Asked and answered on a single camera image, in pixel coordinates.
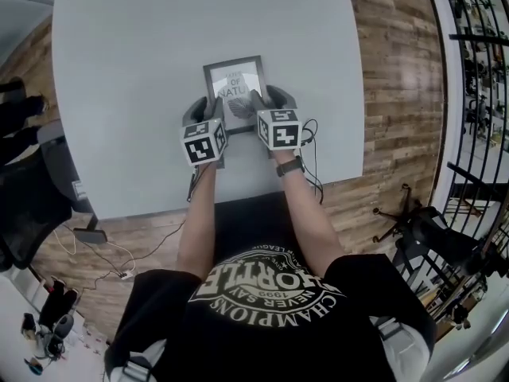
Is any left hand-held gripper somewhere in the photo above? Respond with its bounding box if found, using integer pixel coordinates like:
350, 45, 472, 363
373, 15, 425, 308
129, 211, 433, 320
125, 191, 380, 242
178, 95, 230, 168

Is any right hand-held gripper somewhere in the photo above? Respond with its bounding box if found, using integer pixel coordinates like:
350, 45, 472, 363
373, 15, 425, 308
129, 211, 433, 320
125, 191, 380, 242
250, 84, 304, 151

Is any black framed picture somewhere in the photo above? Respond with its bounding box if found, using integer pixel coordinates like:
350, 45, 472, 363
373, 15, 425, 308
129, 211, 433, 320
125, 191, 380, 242
202, 55, 266, 135

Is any person's left forearm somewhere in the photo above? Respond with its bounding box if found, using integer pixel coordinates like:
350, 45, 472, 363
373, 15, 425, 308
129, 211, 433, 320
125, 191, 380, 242
174, 161, 219, 275

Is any person's right forearm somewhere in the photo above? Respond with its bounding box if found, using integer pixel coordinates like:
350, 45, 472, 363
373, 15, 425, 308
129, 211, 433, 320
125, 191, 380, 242
270, 149, 348, 275

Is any light grey table top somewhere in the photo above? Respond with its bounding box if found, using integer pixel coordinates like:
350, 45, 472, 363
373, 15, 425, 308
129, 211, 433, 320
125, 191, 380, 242
51, 0, 366, 231

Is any dark wrist watch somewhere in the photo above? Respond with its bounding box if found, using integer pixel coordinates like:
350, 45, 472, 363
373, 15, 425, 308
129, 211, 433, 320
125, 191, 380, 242
275, 155, 307, 178

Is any black office chair with label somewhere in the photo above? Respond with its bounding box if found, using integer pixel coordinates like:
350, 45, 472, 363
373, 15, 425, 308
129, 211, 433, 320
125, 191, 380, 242
37, 119, 109, 245

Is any black metal railing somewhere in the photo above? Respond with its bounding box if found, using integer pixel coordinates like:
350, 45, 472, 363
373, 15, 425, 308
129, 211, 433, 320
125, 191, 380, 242
416, 0, 509, 322

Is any black swivel office chair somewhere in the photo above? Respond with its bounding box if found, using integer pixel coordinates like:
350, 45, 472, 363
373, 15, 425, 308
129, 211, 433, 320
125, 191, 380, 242
372, 183, 485, 279

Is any black printed t-shirt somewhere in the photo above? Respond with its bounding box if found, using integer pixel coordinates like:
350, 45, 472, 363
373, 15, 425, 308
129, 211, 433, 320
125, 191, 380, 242
103, 191, 437, 382

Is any white cluttered table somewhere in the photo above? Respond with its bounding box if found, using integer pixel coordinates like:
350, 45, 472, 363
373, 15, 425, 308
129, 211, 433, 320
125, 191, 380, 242
0, 271, 115, 382

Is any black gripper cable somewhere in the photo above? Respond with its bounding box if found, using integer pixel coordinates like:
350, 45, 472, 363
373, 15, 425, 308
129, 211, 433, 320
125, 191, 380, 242
185, 165, 201, 203
299, 118, 325, 205

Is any black floor cable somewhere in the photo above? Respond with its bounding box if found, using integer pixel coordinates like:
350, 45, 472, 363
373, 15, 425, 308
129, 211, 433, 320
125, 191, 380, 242
80, 218, 187, 290

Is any white floor cable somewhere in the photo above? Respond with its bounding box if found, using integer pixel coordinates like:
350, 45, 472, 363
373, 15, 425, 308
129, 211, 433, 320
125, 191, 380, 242
52, 228, 139, 281

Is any grey harness strap buckle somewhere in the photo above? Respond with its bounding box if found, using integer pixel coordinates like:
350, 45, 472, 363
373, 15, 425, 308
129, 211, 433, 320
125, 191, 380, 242
120, 351, 155, 382
371, 315, 403, 338

